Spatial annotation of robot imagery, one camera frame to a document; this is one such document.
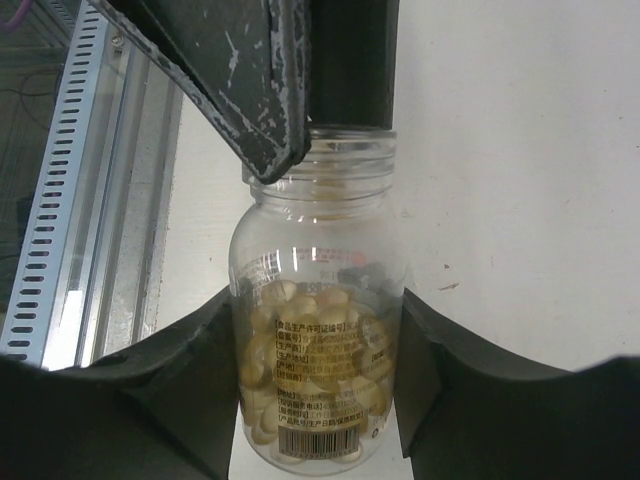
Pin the clear pill bottle yellow pills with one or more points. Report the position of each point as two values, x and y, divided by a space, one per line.
316 278

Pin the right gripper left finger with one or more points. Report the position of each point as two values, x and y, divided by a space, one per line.
163 408

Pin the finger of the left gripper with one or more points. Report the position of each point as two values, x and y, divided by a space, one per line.
244 64
353 61

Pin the aluminium mounting rail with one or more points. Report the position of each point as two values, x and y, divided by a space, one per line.
107 291

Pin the slotted white cable duct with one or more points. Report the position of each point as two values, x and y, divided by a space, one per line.
31 305

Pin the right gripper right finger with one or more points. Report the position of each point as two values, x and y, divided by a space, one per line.
469 409

